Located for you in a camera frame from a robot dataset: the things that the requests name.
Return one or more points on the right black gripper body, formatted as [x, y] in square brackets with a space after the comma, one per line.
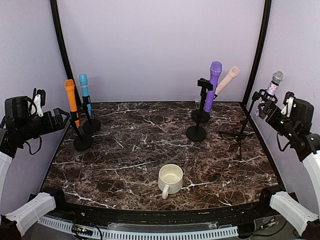
[288, 127]

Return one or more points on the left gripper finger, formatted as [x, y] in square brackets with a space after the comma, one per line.
[60, 114]
[54, 124]

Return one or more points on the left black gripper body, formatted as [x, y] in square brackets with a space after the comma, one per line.
[31, 130]

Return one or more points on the orange toy microphone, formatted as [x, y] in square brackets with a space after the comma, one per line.
[70, 90]

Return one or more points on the black stand of orange microphone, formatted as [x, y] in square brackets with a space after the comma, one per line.
[82, 141]

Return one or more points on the black stand of blue microphone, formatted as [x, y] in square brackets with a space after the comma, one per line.
[91, 125]

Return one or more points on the blue toy microphone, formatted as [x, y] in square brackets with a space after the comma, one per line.
[83, 80]

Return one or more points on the purple toy microphone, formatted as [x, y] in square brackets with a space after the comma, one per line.
[215, 72]

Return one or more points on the black stand of purple microphone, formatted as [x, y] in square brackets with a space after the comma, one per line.
[197, 133]

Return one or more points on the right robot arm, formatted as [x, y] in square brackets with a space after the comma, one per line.
[299, 204]

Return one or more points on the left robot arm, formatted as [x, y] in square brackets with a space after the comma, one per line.
[17, 217]

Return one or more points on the black tripod microphone stand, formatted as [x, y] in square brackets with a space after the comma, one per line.
[240, 135]

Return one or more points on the silver glitter microphone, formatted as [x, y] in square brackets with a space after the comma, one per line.
[271, 87]

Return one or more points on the pink toy microphone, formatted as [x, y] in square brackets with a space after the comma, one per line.
[233, 73]

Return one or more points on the white ceramic mug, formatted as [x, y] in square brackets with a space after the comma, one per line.
[170, 180]

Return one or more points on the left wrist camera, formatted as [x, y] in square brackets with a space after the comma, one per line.
[39, 99]

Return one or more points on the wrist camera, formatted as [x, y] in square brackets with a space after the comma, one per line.
[39, 99]
[288, 103]

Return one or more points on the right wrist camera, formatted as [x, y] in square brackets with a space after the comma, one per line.
[288, 103]

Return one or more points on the left black frame post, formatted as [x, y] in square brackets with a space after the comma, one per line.
[60, 39]

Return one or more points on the black frame post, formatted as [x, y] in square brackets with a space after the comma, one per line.
[60, 39]
[259, 51]

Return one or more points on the right black frame post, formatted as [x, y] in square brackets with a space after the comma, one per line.
[259, 51]

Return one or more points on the black front rail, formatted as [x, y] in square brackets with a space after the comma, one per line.
[235, 215]

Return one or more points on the white cable duct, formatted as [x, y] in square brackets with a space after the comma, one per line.
[122, 231]

